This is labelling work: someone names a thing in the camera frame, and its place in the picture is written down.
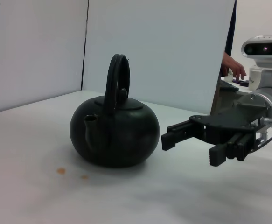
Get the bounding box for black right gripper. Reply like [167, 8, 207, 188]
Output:
[161, 102, 270, 167]

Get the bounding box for black round teapot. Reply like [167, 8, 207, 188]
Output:
[70, 53, 161, 168]

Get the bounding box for bystander bare hand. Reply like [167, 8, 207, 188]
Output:
[221, 51, 247, 83]

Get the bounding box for black keyboard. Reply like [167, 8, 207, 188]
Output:
[219, 80, 240, 92]

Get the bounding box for white printed paper cup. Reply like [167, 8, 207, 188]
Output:
[248, 67, 264, 91]

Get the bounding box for white partition board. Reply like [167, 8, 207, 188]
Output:
[82, 0, 236, 116]

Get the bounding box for dark blue bystander sleeve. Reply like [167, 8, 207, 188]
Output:
[223, 0, 238, 58]

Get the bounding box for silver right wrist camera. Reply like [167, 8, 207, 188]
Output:
[241, 35, 272, 69]

